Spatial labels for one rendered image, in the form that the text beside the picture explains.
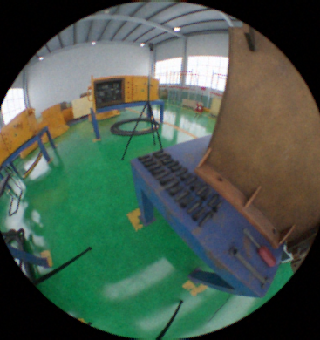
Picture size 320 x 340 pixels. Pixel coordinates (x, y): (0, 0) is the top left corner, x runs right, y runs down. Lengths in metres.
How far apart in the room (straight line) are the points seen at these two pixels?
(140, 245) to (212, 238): 0.68
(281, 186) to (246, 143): 0.18
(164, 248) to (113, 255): 0.41
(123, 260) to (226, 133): 0.99
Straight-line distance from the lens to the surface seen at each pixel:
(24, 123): 2.56
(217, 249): 0.31
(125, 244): 0.93
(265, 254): 0.42
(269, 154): 0.36
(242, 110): 0.36
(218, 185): 0.38
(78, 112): 5.45
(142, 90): 2.53
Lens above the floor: 0.90
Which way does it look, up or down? 43 degrees down
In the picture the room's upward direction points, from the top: 5 degrees clockwise
